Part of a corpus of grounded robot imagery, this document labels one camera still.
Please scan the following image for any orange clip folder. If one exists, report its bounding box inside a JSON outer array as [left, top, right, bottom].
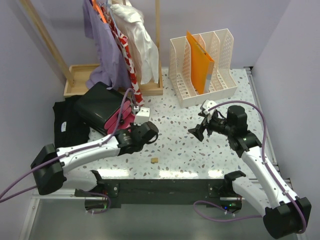
[[186, 31, 215, 95]]

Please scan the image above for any white hanging garment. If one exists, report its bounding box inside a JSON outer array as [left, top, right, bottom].
[[110, 3, 159, 85]]

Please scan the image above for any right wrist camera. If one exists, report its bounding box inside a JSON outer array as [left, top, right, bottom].
[[200, 99, 217, 116]]

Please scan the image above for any purple hanging shirt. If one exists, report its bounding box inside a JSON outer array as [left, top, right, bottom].
[[82, 0, 131, 90]]

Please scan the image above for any small tan eraser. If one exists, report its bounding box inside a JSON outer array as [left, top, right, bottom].
[[150, 157, 158, 164]]

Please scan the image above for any wooden clothes rack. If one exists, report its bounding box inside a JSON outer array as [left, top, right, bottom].
[[19, 0, 164, 99]]

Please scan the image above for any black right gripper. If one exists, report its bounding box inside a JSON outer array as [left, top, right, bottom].
[[188, 110, 234, 142]]

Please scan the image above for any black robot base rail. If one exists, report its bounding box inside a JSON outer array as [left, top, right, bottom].
[[74, 179, 242, 213]]

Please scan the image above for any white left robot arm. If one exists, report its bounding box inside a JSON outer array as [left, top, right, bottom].
[[30, 121, 159, 196]]

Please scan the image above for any pink middle drawer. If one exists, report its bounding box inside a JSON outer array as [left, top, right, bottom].
[[104, 106, 135, 135]]

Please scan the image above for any black cloth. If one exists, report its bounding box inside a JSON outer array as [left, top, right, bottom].
[[52, 95, 90, 149]]

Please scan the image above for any cream plastic file organizer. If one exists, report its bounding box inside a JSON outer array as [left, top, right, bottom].
[[168, 28, 238, 108]]

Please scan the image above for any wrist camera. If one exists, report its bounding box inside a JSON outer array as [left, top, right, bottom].
[[133, 106, 151, 126], [200, 99, 217, 116]]

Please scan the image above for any orange clothes hanger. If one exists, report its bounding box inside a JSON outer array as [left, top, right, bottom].
[[91, 0, 109, 24]]

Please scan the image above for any pink bottom drawer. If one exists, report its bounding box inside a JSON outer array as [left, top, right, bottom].
[[107, 113, 135, 134]]

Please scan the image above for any pink drawer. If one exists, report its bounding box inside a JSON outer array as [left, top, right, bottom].
[[107, 113, 135, 134], [104, 100, 131, 132], [104, 106, 135, 135]]

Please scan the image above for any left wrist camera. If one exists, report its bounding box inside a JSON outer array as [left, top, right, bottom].
[[133, 106, 151, 126]]

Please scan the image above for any pink top drawer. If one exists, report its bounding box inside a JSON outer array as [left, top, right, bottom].
[[104, 100, 131, 132]]

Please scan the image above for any aluminium frame rail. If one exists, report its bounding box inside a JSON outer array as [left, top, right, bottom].
[[243, 65, 308, 240]]

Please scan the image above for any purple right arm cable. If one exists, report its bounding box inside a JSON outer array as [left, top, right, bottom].
[[193, 100, 308, 233]]

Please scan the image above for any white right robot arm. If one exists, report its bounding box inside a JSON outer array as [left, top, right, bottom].
[[188, 100, 312, 239]]

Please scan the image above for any red poppy print garment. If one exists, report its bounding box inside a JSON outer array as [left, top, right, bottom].
[[99, 3, 145, 106]]

